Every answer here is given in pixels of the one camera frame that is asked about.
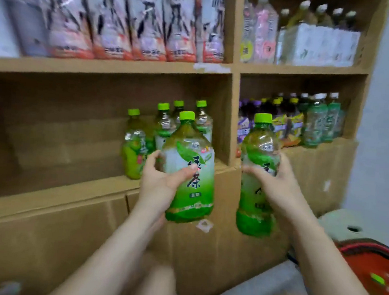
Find green tea bottle green cap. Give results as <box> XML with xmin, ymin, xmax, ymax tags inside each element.
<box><xmin>170</xmin><ymin>99</ymin><xmax>185</xmax><ymax>127</ymax></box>
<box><xmin>119</xmin><ymin>108</ymin><xmax>152</xmax><ymax>181</ymax></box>
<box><xmin>156</xmin><ymin>109</ymin><xmax>221</xmax><ymax>226</ymax></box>
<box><xmin>152</xmin><ymin>102</ymin><xmax>178</xmax><ymax>152</ymax></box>
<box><xmin>192</xmin><ymin>99</ymin><xmax>216</xmax><ymax>143</ymax></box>
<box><xmin>234</xmin><ymin>111</ymin><xmax>284</xmax><ymax>239</ymax></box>

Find row of white-label tea bottles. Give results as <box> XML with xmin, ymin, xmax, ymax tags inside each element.
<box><xmin>274</xmin><ymin>0</ymin><xmax>364</xmax><ymax>71</ymax></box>

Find row of yellow-cap dark bottles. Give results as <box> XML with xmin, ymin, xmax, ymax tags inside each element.
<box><xmin>257</xmin><ymin>92</ymin><xmax>307</xmax><ymax>149</ymax></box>

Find row of purple-cap bottles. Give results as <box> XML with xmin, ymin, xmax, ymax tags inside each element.
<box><xmin>235</xmin><ymin>98</ymin><xmax>263</xmax><ymax>159</ymax></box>

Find white paper sticker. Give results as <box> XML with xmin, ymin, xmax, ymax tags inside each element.
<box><xmin>195</xmin><ymin>218</ymin><xmax>215</xmax><ymax>234</ymax></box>

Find person's right forearm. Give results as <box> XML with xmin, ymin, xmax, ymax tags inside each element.
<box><xmin>279</xmin><ymin>208</ymin><xmax>389</xmax><ymax>295</ymax></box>

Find clear bottle yellow round label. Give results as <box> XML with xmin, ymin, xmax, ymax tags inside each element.
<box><xmin>239</xmin><ymin>0</ymin><xmax>259</xmax><ymax>64</ymax></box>

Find person's left forearm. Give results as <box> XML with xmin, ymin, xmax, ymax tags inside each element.
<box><xmin>44</xmin><ymin>203</ymin><xmax>168</xmax><ymax>295</ymax></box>

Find pink label clear bottle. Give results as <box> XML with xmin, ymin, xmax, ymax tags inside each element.
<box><xmin>251</xmin><ymin>0</ymin><xmax>281</xmax><ymax>65</ymax></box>

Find grey-green plastic stool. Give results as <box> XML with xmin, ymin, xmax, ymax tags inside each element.
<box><xmin>315</xmin><ymin>207</ymin><xmax>389</xmax><ymax>249</ymax></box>

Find row of white-cap green bottles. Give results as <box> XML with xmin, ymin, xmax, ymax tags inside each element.
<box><xmin>295</xmin><ymin>90</ymin><xmax>348</xmax><ymax>151</ymax></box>

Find row of large pink-label bottles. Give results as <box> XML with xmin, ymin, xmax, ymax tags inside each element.
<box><xmin>0</xmin><ymin>0</ymin><xmax>229</xmax><ymax>75</ymax></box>

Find red shopping basket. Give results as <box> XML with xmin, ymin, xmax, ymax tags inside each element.
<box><xmin>331</xmin><ymin>236</ymin><xmax>389</xmax><ymax>295</ymax></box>

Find person's left hand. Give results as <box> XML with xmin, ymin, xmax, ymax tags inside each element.
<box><xmin>136</xmin><ymin>148</ymin><xmax>200</xmax><ymax>227</ymax></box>

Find person's right hand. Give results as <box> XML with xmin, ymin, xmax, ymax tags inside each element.
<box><xmin>237</xmin><ymin>150</ymin><xmax>316</xmax><ymax>226</ymax></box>

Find brown cardboard shelf unit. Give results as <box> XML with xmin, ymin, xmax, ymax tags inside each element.
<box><xmin>0</xmin><ymin>0</ymin><xmax>389</xmax><ymax>295</ymax></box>

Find white tape strip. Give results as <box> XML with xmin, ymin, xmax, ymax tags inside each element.
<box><xmin>193</xmin><ymin>62</ymin><xmax>232</xmax><ymax>75</ymax></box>

